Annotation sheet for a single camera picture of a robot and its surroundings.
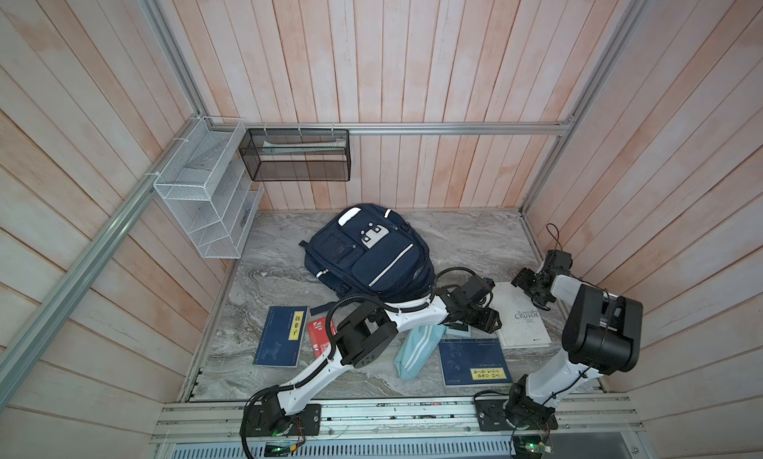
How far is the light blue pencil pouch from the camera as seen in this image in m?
0.79

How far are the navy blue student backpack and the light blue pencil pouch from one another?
125mm

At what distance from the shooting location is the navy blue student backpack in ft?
3.12
